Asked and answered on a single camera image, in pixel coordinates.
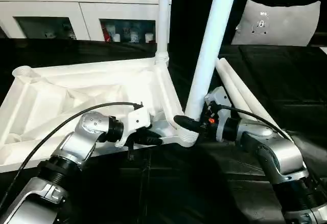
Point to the white flat board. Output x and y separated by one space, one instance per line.
323 49

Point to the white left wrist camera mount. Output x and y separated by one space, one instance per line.
135 119

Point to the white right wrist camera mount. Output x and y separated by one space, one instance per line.
217 96

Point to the small white cup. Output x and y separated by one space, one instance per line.
49 34
116 37
148 37

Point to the white plastic table top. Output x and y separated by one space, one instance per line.
76 80

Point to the red figurine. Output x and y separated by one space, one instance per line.
106 34

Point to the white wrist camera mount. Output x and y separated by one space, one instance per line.
135 119
217 96

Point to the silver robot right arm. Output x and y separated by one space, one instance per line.
278 152

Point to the white glass-door cabinet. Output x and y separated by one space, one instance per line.
76 9

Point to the white plastic table leg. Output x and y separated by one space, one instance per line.
230 80
163 17
245 88
212 42

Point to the grey padded backrest cushion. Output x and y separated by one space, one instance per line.
281 24

